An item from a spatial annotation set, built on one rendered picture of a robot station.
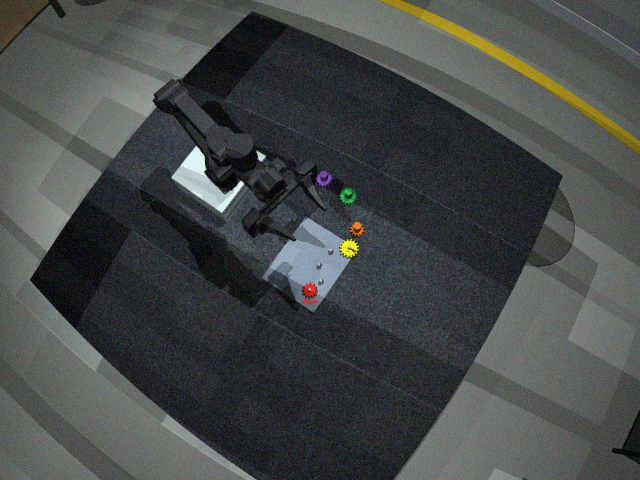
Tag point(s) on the brown gear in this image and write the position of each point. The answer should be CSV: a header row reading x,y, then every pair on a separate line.
x,y
357,229

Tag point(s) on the yellow gear with black stripe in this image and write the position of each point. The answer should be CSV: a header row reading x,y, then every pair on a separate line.
x,y
354,248

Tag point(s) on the green gear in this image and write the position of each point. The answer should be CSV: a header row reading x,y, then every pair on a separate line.
x,y
348,196

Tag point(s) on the purple gear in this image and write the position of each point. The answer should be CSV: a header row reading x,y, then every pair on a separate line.
x,y
324,179

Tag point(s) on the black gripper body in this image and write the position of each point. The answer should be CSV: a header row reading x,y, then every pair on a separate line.
x,y
275,195

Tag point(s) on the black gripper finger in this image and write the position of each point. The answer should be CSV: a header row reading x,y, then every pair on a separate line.
x,y
308,187
267,224

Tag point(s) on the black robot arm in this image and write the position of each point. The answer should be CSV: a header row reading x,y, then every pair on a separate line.
x,y
228,156

